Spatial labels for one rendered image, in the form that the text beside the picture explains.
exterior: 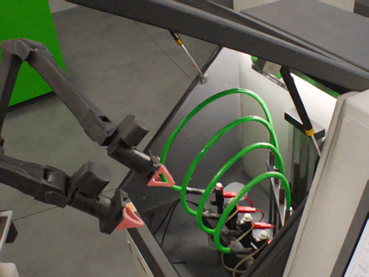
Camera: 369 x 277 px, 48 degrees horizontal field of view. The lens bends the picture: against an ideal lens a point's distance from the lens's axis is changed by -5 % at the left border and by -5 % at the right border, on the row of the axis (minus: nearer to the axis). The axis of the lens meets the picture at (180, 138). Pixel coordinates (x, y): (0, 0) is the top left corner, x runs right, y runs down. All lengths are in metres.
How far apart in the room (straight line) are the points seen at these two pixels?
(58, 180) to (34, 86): 3.53
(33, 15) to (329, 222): 3.69
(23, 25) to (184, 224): 3.06
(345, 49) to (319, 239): 0.53
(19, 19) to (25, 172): 3.36
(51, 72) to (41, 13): 3.01
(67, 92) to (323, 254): 0.80
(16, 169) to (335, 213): 0.69
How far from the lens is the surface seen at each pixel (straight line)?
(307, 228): 1.05
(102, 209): 1.05
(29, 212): 3.21
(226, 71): 1.57
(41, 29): 4.34
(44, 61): 1.34
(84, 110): 1.22
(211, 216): 1.28
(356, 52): 1.24
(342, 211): 0.95
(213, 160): 1.72
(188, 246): 1.56
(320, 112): 1.27
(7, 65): 1.45
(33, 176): 0.99
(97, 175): 0.98
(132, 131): 1.13
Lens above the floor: 1.99
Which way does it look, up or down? 34 degrees down
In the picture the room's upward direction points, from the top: 8 degrees counter-clockwise
